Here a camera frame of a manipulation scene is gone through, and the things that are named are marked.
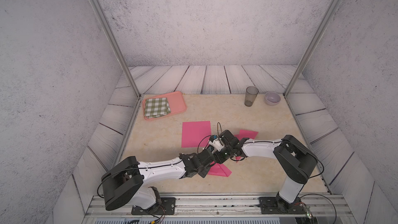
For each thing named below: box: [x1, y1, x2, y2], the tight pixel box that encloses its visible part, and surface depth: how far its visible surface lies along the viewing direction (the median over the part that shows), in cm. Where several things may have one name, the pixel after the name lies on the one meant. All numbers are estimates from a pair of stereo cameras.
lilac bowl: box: [264, 91, 281, 106], surface depth 114 cm
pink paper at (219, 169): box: [207, 160, 233, 177], surface depth 85 cm
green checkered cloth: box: [145, 97, 172, 119], surface depth 114 cm
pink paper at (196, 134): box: [181, 120, 212, 148], surface depth 104 cm
